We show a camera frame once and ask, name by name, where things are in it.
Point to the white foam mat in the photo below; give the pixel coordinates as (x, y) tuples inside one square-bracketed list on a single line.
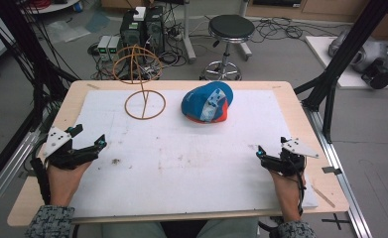
[(188, 165)]

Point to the grey power supply unit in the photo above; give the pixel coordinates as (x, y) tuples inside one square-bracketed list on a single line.
[(103, 44), (113, 44)]

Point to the blue tape roll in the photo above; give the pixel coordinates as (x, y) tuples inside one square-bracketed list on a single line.
[(78, 6)]

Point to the black metal frame post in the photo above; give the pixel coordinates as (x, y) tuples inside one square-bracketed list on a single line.
[(19, 43), (343, 56)]

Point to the black round stool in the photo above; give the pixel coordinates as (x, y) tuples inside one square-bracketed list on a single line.
[(231, 28)]

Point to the person's right hand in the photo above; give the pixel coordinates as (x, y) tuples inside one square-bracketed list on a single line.
[(289, 198)]

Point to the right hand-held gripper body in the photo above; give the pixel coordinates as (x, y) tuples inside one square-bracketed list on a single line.
[(299, 148)]

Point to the white table leg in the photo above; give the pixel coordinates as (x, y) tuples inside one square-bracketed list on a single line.
[(189, 36)]

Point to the white floor board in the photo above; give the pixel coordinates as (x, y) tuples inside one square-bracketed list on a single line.
[(323, 56)]

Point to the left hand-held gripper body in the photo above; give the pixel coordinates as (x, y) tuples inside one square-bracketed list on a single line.
[(57, 140)]

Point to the person's legs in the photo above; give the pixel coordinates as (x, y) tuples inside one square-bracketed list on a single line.
[(128, 229)]

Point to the person's left hand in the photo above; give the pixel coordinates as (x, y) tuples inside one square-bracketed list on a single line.
[(64, 185)]

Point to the aluminium rail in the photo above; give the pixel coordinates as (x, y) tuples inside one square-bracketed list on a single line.
[(338, 172), (6, 175)]

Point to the white adapter box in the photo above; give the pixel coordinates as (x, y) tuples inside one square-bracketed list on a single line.
[(140, 13)]

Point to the thin wooden stick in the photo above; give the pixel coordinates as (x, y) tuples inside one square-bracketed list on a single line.
[(323, 196)]

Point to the blue and orange cap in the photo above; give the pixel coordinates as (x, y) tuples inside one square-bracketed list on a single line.
[(203, 100)]

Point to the grey robot shell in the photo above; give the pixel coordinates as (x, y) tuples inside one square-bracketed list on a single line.
[(370, 49)]

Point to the black computer tower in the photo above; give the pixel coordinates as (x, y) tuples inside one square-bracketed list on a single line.
[(131, 31), (155, 29)]

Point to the grey tape strip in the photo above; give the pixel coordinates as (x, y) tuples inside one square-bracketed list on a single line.
[(331, 170)]

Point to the black device on board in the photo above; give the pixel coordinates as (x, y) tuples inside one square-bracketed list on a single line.
[(380, 76)]

